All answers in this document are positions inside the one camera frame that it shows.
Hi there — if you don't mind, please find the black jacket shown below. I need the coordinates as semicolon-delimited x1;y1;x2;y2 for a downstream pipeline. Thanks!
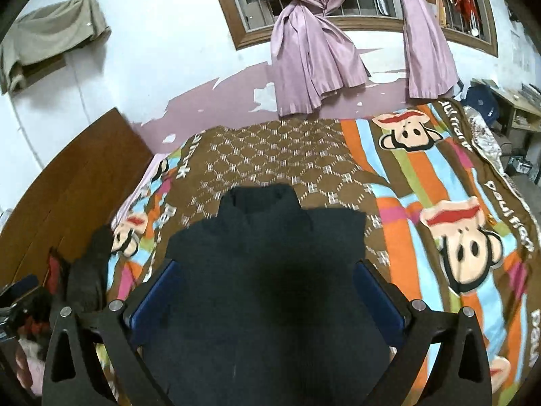
143;184;390;405

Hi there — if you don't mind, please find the red bag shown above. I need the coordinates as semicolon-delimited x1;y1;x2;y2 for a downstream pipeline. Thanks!
44;247;71;297

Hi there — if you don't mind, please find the brown wooden headboard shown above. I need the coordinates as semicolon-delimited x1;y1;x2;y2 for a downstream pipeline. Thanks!
1;109;153;285

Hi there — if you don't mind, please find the colourful monkey print blanket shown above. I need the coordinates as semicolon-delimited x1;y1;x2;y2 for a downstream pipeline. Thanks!
107;101;540;405

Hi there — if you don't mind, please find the wooden desk shelf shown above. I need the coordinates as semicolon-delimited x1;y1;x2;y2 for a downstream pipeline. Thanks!
470;77;541;179

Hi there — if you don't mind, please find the pink curtain right panel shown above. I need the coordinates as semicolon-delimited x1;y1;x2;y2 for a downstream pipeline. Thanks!
401;0;458;99

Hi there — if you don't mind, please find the pink curtain panel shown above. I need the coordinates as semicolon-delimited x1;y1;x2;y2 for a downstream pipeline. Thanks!
270;0;369;116
401;0;458;99

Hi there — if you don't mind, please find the pink curtain left panel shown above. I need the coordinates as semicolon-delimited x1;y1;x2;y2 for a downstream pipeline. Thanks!
270;0;369;116

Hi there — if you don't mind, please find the brown framed barred window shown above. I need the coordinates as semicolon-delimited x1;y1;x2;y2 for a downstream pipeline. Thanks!
219;0;499;57

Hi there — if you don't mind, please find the beige cloth on wall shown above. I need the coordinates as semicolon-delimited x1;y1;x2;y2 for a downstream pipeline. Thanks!
1;0;110;94

